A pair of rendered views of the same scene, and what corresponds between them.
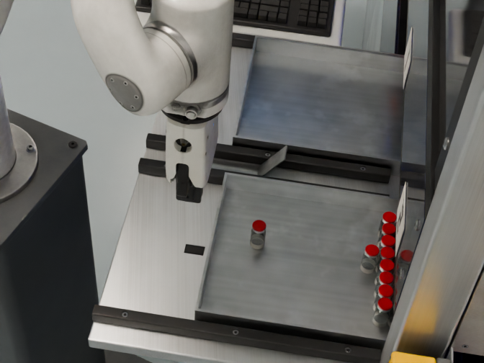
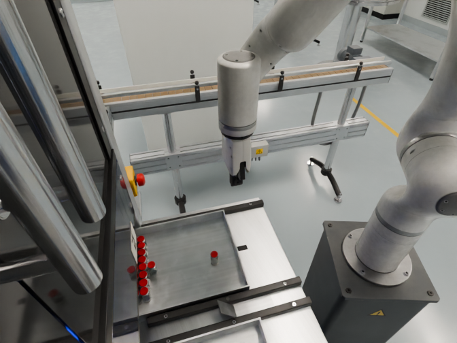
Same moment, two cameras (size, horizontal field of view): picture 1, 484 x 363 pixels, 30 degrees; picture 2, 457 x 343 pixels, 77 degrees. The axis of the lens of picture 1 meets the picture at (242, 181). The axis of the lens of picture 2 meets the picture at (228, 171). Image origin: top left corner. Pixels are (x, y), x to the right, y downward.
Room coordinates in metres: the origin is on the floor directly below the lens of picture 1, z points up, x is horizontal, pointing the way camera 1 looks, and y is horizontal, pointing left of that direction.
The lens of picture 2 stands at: (1.25, -0.14, 1.62)
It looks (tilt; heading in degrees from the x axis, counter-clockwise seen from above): 42 degrees down; 160
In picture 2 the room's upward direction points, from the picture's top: straight up
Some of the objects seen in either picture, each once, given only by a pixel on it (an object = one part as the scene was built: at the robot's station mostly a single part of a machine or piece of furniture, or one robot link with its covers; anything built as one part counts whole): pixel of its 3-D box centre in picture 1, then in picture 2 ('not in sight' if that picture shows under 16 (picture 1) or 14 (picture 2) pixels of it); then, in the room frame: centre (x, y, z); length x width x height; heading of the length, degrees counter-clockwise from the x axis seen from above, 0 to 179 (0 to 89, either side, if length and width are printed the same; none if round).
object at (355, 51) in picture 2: not in sight; (355, 59); (-0.24, 1.30, 0.90); 0.28 x 0.12 x 0.14; 175
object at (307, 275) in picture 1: (324, 261); (176, 260); (0.80, -0.13, 0.90); 0.34 x 0.26 x 0.04; 85
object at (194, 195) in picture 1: (186, 189); not in sight; (0.73, 0.07, 1.12); 0.03 x 0.03 x 0.07; 85
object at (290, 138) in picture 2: not in sight; (257, 143); (-0.10, 0.56, 0.49); 1.60 x 0.08 x 0.12; 85
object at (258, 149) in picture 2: not in sight; (258, 149); (-0.04, 0.53, 0.50); 0.12 x 0.05 x 0.09; 85
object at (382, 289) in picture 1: (384, 267); (143, 267); (0.79, -0.22, 0.90); 0.18 x 0.02 x 0.05; 175
